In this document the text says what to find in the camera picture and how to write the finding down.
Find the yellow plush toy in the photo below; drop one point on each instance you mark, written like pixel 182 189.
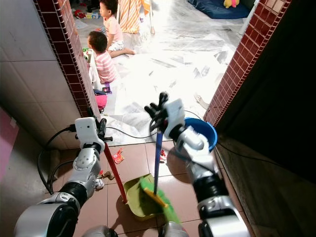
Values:
pixel 231 3

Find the small brown floor scrap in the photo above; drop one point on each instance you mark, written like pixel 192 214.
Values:
pixel 106 175

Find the pink cabinet panel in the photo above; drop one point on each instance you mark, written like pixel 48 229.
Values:
pixel 7 143

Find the blue plastic bucket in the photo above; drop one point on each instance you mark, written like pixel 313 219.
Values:
pixel 205 131

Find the colourful toy boxes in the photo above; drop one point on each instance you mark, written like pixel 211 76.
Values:
pixel 86 14

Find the silver right robot leg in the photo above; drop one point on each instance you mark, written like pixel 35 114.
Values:
pixel 174 230

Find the silver robot leg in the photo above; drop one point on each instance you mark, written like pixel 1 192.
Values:
pixel 174 230
pixel 98 232

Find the small red floor toy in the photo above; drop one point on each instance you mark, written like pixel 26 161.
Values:
pixel 118 157

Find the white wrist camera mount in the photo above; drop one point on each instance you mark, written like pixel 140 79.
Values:
pixel 175 112
pixel 86 131

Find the white plastic baby stand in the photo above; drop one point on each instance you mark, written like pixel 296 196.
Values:
pixel 95 76

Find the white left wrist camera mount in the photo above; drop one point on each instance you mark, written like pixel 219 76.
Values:
pixel 86 131

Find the orange striped cloth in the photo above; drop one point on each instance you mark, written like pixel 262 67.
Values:
pixel 128 15

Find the small purple toy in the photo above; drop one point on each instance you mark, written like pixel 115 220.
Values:
pixel 107 89

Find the dark blue floor mattress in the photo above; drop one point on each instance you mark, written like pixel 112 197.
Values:
pixel 207 10

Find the child in pink shirt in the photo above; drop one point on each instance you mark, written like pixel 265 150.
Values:
pixel 113 29

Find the silver left robot leg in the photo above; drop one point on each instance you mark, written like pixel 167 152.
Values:
pixel 98 232

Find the child in striped shirt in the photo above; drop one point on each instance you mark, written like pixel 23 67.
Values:
pixel 105 66

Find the small red white floor item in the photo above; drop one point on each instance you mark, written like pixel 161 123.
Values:
pixel 163 157

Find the pink round toy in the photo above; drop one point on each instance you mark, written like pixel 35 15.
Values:
pixel 101 102

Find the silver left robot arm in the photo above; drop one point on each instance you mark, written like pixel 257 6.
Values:
pixel 86 170

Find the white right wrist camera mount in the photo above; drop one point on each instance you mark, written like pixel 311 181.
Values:
pixel 175 112

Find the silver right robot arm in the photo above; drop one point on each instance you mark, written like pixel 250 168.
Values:
pixel 197 153

